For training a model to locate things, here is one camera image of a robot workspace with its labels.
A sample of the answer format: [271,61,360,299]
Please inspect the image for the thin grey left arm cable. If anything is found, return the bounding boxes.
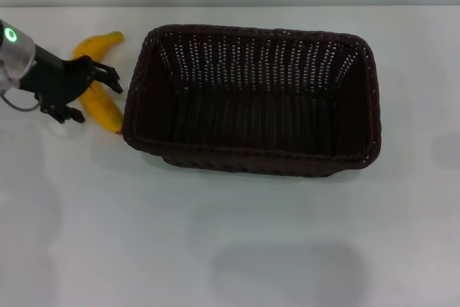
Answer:
[0,90,41,112]

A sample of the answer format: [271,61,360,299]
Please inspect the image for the dark brown woven basket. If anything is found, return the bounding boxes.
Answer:
[121,23,382,179]

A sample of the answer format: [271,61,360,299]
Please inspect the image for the yellow banana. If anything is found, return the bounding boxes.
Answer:
[71,31,125,134]

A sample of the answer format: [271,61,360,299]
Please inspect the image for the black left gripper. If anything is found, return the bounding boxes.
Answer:
[20,44,124,124]

